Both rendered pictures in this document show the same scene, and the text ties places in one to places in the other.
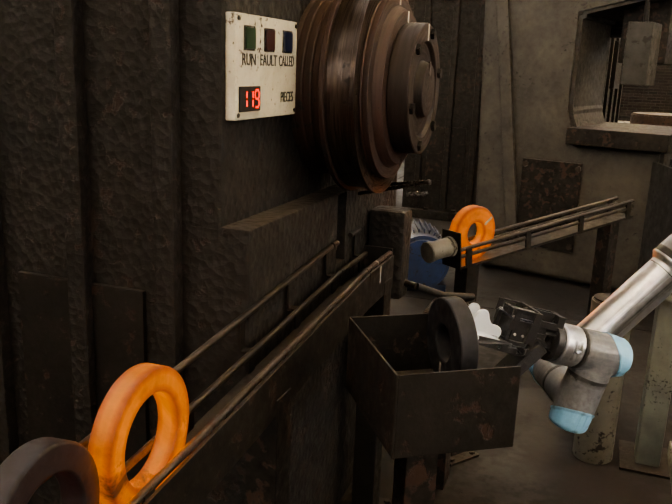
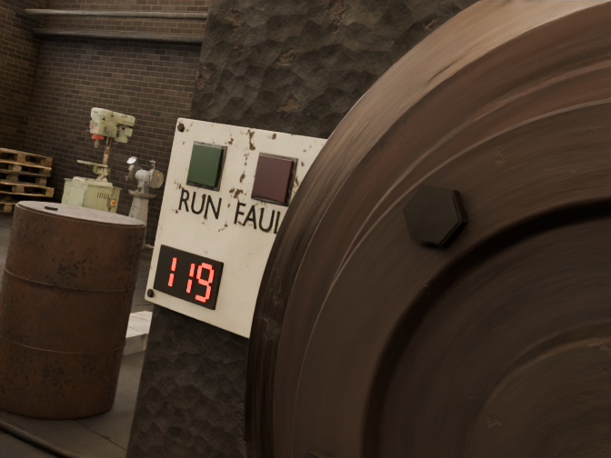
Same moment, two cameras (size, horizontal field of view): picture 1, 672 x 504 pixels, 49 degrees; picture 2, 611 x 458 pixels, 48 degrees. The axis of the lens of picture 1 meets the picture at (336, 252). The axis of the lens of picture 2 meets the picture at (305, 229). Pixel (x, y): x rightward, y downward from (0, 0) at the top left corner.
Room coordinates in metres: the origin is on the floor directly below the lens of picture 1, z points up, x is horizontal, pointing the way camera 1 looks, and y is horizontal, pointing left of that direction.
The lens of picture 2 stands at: (1.59, -0.43, 1.20)
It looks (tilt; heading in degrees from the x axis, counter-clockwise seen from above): 4 degrees down; 104
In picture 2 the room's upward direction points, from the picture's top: 11 degrees clockwise
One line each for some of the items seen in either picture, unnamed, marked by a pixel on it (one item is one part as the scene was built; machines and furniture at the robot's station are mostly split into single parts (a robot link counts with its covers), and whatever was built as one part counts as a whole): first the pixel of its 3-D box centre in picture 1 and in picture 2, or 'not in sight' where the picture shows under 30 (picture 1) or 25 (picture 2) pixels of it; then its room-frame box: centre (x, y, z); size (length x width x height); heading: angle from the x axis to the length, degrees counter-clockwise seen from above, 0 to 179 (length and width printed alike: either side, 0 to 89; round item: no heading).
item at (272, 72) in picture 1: (264, 67); (269, 236); (1.41, 0.15, 1.15); 0.26 x 0.02 x 0.18; 160
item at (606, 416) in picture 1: (602, 379); not in sight; (2.10, -0.83, 0.26); 0.12 x 0.12 x 0.52
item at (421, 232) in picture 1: (416, 253); not in sight; (3.95, -0.45, 0.17); 0.57 x 0.31 x 0.34; 0
